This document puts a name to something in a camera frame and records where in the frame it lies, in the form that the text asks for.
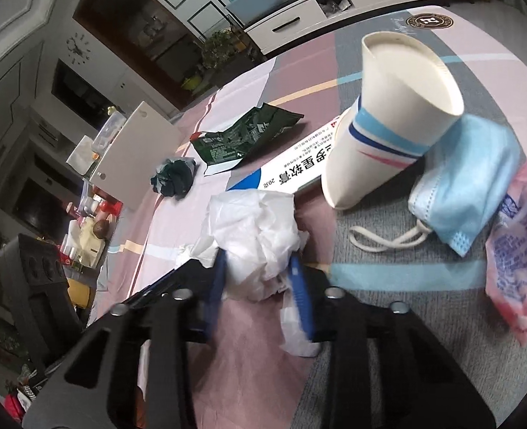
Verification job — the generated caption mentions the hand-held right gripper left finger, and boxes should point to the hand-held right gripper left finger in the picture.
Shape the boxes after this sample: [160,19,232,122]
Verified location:
[22,250,228,429]

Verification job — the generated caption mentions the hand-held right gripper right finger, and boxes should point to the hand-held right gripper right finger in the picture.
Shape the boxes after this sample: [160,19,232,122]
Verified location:
[288,254,499,429]

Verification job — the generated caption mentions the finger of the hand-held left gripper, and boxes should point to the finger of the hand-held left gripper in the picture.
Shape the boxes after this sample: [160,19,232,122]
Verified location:
[124,269,188,307]

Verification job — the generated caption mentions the white tissue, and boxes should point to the white tissue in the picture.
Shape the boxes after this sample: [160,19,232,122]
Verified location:
[178,188,322,358]

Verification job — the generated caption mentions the white blue medicine box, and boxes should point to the white blue medicine box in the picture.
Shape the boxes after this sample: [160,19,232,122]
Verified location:
[225,114,358,197]

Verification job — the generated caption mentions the green snack bag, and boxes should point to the green snack bag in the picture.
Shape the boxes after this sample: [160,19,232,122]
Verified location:
[188,102,304,177]

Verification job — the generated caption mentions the white striped paper cup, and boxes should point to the white striped paper cup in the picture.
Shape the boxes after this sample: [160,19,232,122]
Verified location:
[321,31,465,210]

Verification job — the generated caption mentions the light blue face mask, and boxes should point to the light blue face mask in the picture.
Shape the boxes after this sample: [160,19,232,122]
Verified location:
[349,113,523,258]

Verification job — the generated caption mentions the pink plastic packet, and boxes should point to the pink plastic packet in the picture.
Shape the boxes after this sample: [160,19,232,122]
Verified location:
[484,145,527,347]

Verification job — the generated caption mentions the yellow jar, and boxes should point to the yellow jar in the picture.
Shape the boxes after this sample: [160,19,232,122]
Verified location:
[67,277,96,309]

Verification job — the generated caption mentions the cluster of bottles and jars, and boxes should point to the cluster of bottles and jars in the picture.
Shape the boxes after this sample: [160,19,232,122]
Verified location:
[60,183,125,273]

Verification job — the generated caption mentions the dark green crumpled wrapper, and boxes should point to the dark green crumpled wrapper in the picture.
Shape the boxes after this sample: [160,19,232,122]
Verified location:
[151,157,197,199]

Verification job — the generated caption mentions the white storage box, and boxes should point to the white storage box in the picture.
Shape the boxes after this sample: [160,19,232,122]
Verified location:
[89,100,180,212]

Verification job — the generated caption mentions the white flat packet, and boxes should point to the white flat packet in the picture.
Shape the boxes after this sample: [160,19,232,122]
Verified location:
[67,136,96,173]

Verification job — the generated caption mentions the stack of clear plastic boxes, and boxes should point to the stack of clear plastic boxes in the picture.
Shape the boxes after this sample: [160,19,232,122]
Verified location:
[91,107,127,153]

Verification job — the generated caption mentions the bushy potted plants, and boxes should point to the bushy potted plants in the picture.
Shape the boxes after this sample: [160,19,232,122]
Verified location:
[201,29,250,70]

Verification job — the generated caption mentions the white television cabinet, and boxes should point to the white television cabinet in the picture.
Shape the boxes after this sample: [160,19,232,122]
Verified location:
[244,0,476,56]

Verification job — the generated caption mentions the antler wall clock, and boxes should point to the antler wall clock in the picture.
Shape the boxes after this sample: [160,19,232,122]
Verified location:
[65,32,91,63]

